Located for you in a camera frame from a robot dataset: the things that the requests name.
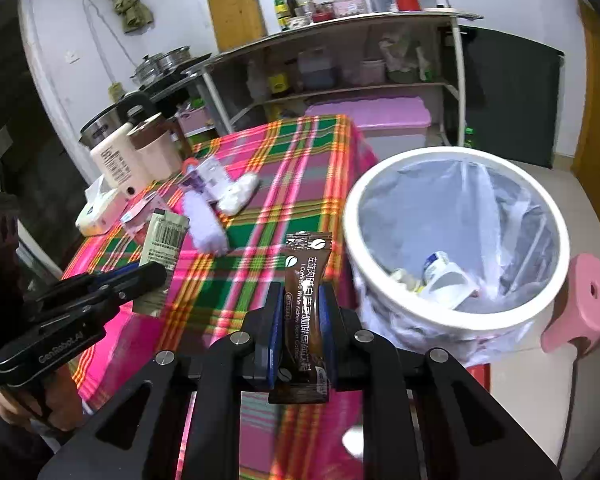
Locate white paper cup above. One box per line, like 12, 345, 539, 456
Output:
390, 269, 424, 294

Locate white trash bin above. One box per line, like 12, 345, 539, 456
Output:
341, 145, 572, 361

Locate translucent trash bag liner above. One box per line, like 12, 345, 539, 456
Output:
352, 156, 562, 366

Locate pink plastic stool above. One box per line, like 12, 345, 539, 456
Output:
541, 252, 600, 356

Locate pink lidded storage box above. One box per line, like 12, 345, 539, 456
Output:
306, 96, 431, 160

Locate purple milk carton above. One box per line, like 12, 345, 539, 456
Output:
181, 155, 233, 203

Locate steel steamer pots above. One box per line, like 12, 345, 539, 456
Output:
131, 46, 192, 87

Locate person left hand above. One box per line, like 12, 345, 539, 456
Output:
0, 366, 86, 434

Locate pink brown kettle jug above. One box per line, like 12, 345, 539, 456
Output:
126, 113, 192, 180

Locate white tissue box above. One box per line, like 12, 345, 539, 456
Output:
76, 174, 128, 237

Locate cream water dispenser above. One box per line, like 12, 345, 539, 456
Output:
90, 122, 152, 198

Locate green barcode wrapper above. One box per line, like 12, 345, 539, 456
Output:
133, 208, 189, 318

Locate steel rice cooker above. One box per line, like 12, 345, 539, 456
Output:
79, 91, 158, 150

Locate clear oil bottle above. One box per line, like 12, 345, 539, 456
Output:
298, 0, 315, 23

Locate white yogurt cup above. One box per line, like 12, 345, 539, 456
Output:
418, 252, 478, 310

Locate red jelly cup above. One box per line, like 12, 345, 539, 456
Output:
182, 157, 199, 176

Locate black cloth cover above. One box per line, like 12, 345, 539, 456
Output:
460, 26, 564, 168

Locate pink milk carton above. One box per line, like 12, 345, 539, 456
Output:
120, 192, 169, 237

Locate brown coffee sachet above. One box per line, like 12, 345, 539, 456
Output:
268, 231, 332, 404

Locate plaid tablecloth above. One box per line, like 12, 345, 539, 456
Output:
71, 115, 376, 479

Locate metal shelf unit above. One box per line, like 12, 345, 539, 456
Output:
184, 8, 476, 144

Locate wooden cutting board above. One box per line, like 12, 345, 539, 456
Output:
207, 0, 268, 52

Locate green glass bottle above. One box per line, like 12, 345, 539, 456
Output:
274, 0, 291, 30

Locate dark sauce bottle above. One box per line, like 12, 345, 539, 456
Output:
286, 0, 299, 18

